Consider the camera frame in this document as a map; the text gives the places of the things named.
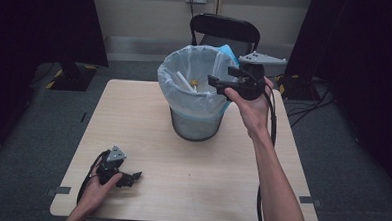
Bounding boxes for person's left hand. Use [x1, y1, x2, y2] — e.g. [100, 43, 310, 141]
[75, 158, 125, 218]

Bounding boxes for black folding chair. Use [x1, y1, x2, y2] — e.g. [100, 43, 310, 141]
[187, 12, 262, 66]

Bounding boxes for black stand base striped tape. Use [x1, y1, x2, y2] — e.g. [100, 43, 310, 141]
[45, 59, 99, 93]
[274, 73, 322, 103]

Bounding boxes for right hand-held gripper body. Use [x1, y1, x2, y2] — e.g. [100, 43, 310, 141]
[231, 49, 288, 103]

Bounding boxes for black mesh trash can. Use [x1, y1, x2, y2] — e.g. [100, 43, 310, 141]
[168, 104, 226, 144]

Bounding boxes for white translucent trash bag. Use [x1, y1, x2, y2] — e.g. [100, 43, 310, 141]
[155, 42, 242, 122]

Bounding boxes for black power cord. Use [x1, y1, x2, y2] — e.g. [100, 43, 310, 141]
[187, 0, 199, 20]

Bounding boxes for grey tape strip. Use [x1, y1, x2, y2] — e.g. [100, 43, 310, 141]
[298, 195, 323, 208]
[45, 185, 73, 199]

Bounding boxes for right hand-held gripper black cable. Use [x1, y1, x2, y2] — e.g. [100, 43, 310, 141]
[254, 87, 280, 221]

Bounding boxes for person's right hand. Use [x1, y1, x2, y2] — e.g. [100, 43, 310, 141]
[221, 75, 277, 142]

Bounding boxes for blue plastic bag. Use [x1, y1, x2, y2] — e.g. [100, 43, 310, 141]
[215, 43, 241, 115]

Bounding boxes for left hand-held gripper black cable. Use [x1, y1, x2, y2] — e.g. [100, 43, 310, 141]
[76, 147, 111, 208]

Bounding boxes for hand-held gripper black cable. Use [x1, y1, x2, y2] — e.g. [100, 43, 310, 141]
[76, 147, 111, 208]
[254, 87, 280, 221]

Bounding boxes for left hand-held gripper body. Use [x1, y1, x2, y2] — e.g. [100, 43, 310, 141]
[95, 144, 128, 188]

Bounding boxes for black floor cables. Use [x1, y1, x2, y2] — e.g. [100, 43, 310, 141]
[283, 81, 337, 131]

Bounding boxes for dark curtain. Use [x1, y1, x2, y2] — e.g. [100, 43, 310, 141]
[280, 0, 392, 197]
[0, 0, 112, 166]

